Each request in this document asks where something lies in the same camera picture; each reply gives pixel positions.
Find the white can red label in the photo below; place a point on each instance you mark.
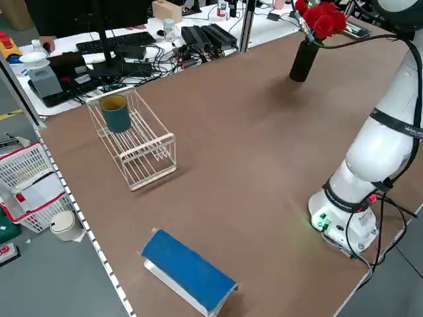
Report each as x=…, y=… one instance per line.
x=221, y=8

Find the light brown block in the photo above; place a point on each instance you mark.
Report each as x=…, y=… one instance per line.
x=167, y=11

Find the black computer monitor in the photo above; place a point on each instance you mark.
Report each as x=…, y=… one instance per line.
x=82, y=16

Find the black finned metal box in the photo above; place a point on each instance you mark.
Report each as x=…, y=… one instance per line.
x=195, y=38
x=219, y=34

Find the grey tissue box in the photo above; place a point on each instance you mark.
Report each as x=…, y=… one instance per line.
x=44, y=82

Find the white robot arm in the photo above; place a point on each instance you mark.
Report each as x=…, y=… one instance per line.
x=373, y=148

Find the black power adapter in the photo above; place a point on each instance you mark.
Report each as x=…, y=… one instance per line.
x=132, y=53

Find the clear jar pale blue lid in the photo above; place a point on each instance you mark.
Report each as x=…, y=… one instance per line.
x=169, y=29

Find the dark green box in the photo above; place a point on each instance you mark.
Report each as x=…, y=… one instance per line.
x=6, y=228

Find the black cylindrical vase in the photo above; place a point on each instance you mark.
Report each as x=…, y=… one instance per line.
x=302, y=64

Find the clear water bottle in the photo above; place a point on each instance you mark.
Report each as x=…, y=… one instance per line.
x=37, y=44

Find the red flower bouquet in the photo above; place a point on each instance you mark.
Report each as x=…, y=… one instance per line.
x=325, y=18

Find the black keyboard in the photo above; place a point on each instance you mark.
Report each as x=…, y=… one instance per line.
x=115, y=41

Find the white stacked bowls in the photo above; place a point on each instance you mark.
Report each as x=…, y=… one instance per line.
x=33, y=59

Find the black box red label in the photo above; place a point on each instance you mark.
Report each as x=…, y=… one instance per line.
x=66, y=64

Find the shiny metal tray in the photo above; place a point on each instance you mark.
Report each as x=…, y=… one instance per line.
x=358, y=32

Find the brown cardboard box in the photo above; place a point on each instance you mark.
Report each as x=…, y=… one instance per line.
x=16, y=14

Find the white basket red rim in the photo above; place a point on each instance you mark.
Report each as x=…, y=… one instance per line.
x=20, y=165

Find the pink cup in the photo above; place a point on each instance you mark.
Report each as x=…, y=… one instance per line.
x=279, y=4

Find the aluminium corner frame post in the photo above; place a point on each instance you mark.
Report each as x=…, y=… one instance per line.
x=20, y=89

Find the teal cup yellow inside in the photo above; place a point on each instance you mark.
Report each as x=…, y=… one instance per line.
x=115, y=119

